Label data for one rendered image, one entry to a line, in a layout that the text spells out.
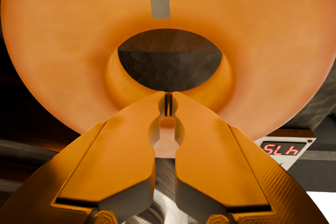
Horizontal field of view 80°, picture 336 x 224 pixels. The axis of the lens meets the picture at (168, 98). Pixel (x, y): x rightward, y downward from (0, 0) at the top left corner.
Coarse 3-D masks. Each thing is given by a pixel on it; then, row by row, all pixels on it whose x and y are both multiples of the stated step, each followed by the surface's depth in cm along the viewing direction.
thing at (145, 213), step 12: (0, 168) 18; (12, 168) 18; (24, 168) 18; (36, 168) 19; (0, 180) 17; (12, 180) 17; (24, 180) 18; (0, 192) 18; (12, 192) 19; (0, 204) 18; (144, 216) 24; (156, 216) 27
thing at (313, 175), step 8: (328, 120) 887; (320, 128) 855; (328, 128) 856; (320, 136) 826; (328, 136) 827; (296, 160) 748; (304, 160) 749; (312, 160) 749; (320, 160) 749; (328, 160) 750; (288, 168) 726; (296, 168) 726; (304, 168) 726; (312, 168) 727; (320, 168) 727; (328, 168) 727; (296, 176) 705; (304, 176) 705; (312, 176) 705; (320, 176) 706; (328, 176) 706; (304, 184) 685; (312, 184) 685; (320, 184) 686; (328, 184) 686
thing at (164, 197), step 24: (0, 96) 20; (24, 96) 20; (0, 120) 18; (24, 120) 18; (48, 120) 19; (0, 144) 16; (24, 144) 16; (48, 144) 17; (168, 168) 28; (168, 192) 24; (168, 216) 28
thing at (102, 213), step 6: (102, 210) 6; (108, 210) 6; (96, 216) 5; (102, 216) 5; (108, 216) 5; (114, 216) 5; (210, 216) 6; (216, 216) 6; (222, 216) 6; (96, 222) 5; (102, 222) 5; (108, 222) 5; (114, 222) 5; (210, 222) 5; (216, 222) 5; (222, 222) 5; (228, 222) 5
